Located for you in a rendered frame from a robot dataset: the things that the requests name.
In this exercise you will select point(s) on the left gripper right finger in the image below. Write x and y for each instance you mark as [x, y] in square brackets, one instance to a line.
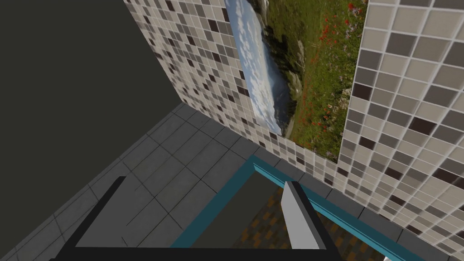
[299, 221]

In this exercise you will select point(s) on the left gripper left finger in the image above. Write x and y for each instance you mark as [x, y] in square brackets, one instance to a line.
[97, 212]

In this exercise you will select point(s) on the teal framed table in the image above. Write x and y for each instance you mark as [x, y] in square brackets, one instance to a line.
[235, 214]

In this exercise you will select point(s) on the landscape picture on wall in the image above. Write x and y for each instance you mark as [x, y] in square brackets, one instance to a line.
[304, 72]

